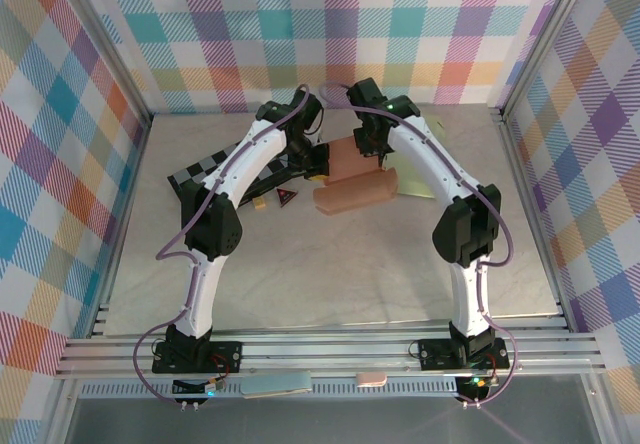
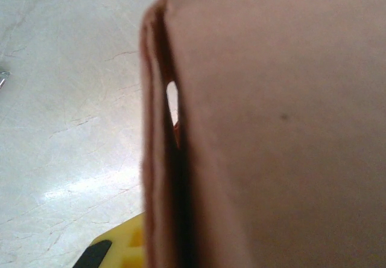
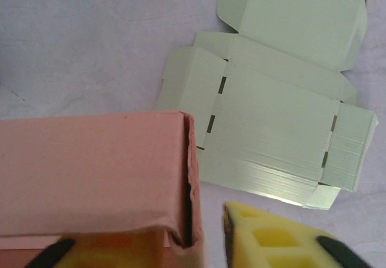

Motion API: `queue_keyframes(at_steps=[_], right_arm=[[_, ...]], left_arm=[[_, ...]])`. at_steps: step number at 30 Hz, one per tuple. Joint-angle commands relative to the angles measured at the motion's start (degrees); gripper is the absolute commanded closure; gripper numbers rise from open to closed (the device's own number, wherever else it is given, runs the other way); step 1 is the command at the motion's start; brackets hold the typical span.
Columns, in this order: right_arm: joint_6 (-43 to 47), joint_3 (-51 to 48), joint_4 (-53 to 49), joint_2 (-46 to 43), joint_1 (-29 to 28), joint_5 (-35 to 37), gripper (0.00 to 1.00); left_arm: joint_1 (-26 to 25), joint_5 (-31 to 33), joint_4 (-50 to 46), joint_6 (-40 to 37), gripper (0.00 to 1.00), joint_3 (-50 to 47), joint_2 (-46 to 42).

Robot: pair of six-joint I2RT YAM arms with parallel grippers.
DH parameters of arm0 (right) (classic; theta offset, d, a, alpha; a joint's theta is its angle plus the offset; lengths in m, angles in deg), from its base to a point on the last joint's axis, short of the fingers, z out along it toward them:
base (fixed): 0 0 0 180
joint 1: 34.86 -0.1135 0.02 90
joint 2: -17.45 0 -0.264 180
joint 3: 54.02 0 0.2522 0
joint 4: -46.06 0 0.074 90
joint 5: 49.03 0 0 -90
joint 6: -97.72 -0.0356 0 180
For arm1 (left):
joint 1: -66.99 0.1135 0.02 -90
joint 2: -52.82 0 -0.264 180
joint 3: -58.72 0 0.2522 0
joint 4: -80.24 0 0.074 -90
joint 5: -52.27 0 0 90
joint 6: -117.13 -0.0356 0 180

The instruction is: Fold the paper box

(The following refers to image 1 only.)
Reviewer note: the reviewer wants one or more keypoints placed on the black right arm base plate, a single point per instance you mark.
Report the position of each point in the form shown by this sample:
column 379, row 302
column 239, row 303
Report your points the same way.
column 435, row 354

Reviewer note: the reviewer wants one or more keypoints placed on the black and grey checkerboard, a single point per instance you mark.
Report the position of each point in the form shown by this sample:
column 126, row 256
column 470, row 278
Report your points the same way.
column 192, row 173

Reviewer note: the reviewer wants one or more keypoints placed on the orange paper box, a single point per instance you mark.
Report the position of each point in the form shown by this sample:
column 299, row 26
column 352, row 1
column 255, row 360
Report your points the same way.
column 350, row 194

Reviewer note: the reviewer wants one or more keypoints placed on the small pink flat piece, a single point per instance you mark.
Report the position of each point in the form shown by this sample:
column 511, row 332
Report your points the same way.
column 371, row 379

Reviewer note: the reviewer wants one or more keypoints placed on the aluminium frame rail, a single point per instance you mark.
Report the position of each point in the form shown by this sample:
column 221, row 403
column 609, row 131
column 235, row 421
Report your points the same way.
column 325, row 351

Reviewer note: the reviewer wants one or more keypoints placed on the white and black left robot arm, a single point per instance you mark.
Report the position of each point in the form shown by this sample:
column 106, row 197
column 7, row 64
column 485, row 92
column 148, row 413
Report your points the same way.
column 250, row 159

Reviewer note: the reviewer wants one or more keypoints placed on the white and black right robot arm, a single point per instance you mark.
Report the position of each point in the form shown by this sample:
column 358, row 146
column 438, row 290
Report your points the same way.
column 430, row 159

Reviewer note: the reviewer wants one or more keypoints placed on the grey-blue flat strip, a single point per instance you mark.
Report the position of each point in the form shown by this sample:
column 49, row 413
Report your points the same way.
column 275, row 384

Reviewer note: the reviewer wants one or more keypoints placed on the small tan wooden block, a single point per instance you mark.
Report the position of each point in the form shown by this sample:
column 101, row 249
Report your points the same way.
column 259, row 204

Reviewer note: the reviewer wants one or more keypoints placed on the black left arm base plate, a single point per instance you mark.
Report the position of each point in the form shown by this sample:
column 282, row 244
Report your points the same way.
column 225, row 356

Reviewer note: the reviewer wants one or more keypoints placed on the aluminium side rail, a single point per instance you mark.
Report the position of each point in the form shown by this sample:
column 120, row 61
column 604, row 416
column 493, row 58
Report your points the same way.
column 517, row 164

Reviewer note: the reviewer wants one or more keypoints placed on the aluminium frame post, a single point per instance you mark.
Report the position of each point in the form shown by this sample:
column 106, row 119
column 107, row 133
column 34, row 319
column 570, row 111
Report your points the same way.
column 545, row 39
column 106, row 39

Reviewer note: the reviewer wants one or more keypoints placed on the black triangle block, red mark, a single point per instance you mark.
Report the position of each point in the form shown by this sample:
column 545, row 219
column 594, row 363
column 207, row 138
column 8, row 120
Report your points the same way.
column 286, row 196

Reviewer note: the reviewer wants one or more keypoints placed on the small black control board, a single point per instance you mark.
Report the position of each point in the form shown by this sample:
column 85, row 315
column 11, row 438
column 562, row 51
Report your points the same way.
column 475, row 384
column 195, row 388

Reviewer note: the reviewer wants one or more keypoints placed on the light green paper box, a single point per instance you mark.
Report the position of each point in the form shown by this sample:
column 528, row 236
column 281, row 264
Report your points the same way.
column 415, row 184

